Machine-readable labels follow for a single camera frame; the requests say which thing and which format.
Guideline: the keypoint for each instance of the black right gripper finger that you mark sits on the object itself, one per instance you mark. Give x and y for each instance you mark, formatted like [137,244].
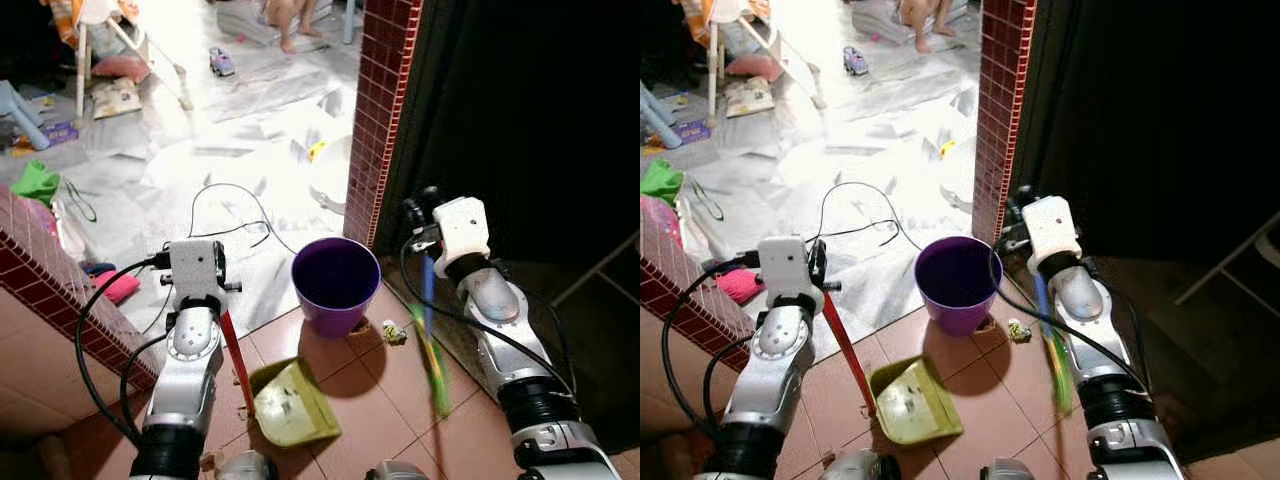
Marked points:
[430,196]
[1024,196]

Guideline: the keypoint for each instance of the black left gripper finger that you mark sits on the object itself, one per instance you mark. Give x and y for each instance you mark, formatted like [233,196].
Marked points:
[222,262]
[818,264]

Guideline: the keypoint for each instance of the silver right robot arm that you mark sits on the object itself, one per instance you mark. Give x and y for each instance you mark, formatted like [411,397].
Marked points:
[1080,295]
[500,300]

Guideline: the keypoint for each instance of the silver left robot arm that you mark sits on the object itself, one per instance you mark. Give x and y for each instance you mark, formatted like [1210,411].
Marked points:
[770,380]
[185,380]

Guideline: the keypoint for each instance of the pink cloth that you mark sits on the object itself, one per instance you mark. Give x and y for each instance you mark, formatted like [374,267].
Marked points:
[117,287]
[740,286]

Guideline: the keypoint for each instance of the purple plastic bucket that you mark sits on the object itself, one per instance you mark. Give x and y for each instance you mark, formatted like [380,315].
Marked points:
[958,298]
[335,300]

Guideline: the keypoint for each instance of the crumpled green white paper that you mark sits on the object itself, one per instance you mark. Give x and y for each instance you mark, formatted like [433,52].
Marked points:
[395,332]
[1020,330]

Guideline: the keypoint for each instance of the dark door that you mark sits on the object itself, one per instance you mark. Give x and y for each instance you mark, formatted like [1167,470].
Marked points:
[1150,100]
[520,120]

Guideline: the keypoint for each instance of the green cloth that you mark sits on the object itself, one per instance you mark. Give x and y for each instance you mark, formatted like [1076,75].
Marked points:
[36,183]
[664,182]

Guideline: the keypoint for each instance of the printed beige bag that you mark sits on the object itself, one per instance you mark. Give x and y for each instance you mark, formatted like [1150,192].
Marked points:
[750,97]
[117,98]

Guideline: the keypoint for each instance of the grey robot left leg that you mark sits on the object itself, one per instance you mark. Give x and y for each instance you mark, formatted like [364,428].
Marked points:
[858,468]
[248,468]

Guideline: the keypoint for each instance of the grey robot leg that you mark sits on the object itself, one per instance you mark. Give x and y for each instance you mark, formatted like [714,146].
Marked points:
[858,468]
[1012,472]
[398,472]
[248,468]

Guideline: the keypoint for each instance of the small toy car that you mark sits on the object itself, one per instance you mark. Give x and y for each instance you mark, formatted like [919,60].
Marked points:
[222,62]
[857,61]

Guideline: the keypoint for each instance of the seated person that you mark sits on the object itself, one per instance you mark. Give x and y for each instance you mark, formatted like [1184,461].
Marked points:
[290,20]
[925,20]

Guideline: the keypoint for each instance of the pink cushion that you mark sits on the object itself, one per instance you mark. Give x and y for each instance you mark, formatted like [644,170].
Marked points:
[122,68]
[755,66]

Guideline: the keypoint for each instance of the light blue plastic stool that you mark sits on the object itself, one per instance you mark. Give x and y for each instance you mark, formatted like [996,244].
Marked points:
[25,115]
[662,120]

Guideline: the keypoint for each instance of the grey robot right leg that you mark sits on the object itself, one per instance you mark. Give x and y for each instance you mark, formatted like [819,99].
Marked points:
[398,472]
[1012,472]

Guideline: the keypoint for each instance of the white chair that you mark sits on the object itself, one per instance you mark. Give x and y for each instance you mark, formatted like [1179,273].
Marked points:
[95,12]
[728,12]

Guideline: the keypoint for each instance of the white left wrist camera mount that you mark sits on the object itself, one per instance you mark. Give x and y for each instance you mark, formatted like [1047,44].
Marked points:
[195,268]
[783,268]

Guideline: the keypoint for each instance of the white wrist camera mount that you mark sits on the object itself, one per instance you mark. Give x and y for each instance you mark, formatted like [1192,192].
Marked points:
[783,268]
[195,268]
[462,228]
[1052,225]

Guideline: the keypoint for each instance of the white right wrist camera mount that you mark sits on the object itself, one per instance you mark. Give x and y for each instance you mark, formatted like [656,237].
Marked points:
[462,228]
[1052,225]

